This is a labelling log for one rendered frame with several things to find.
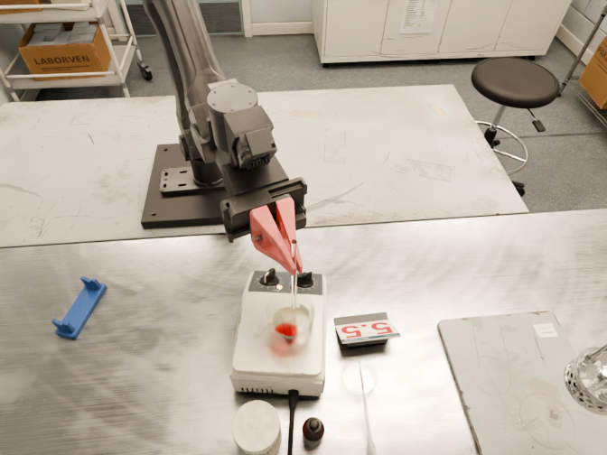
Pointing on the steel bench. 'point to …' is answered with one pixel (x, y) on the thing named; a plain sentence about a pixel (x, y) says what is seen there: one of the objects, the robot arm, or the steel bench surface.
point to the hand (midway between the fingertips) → (294, 265)
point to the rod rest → (80, 309)
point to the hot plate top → (254, 338)
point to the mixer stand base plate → (519, 385)
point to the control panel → (284, 283)
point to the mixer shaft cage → (589, 379)
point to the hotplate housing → (248, 383)
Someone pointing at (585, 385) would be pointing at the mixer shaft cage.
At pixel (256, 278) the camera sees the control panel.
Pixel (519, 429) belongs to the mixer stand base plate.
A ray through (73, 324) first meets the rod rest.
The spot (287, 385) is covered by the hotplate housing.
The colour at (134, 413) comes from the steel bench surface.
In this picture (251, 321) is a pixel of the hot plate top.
